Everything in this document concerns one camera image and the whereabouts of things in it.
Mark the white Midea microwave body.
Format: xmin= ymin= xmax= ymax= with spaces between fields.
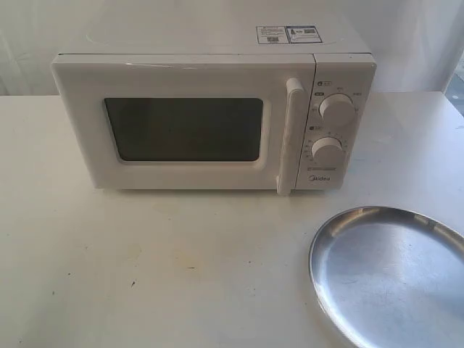
xmin=55 ymin=22 xmax=376 ymax=191

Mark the lower white control knob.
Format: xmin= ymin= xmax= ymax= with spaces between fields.
xmin=311 ymin=137 xmax=344 ymax=166

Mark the white control knob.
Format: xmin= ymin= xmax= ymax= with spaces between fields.
xmin=319 ymin=94 xmax=356 ymax=127
xmin=311 ymin=137 xmax=344 ymax=166

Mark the upper white control knob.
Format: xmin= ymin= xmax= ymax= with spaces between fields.
xmin=319 ymin=94 xmax=356 ymax=127

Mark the blue white label sticker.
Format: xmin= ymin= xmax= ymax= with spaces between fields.
xmin=256 ymin=25 xmax=323 ymax=44

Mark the round stainless steel tray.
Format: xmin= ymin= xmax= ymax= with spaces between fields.
xmin=308 ymin=206 xmax=463 ymax=347

